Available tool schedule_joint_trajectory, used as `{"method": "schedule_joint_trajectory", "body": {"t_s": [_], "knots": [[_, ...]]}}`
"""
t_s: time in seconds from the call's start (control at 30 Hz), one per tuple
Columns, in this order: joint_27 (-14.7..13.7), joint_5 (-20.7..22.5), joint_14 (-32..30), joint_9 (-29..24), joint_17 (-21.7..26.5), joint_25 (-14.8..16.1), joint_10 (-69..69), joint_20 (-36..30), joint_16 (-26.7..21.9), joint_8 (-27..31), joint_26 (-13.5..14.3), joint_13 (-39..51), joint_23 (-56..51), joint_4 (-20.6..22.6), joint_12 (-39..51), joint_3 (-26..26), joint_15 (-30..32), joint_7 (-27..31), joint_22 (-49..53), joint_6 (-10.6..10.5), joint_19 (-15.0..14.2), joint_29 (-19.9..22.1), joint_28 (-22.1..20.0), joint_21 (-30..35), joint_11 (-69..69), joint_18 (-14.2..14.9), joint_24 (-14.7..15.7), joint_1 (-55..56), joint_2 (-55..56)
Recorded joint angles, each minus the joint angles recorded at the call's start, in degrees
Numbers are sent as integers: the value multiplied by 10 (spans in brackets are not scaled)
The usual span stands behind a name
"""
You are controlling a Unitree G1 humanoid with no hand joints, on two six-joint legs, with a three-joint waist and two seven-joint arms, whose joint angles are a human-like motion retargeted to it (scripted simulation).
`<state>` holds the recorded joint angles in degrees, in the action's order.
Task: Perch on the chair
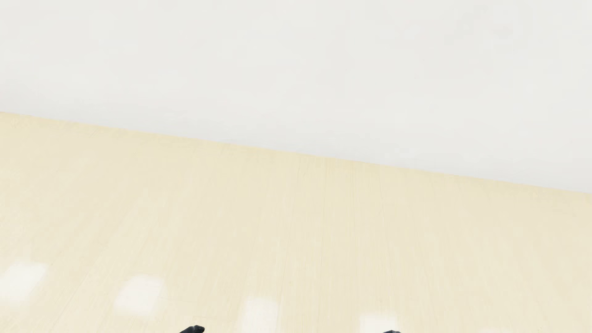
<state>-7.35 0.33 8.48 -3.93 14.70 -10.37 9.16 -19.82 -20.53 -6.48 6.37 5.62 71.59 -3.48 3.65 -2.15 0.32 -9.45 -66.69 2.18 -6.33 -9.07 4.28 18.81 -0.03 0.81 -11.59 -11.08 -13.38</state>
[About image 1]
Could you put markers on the black left robot foot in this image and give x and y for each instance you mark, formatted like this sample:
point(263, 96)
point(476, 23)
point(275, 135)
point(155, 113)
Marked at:
point(194, 330)

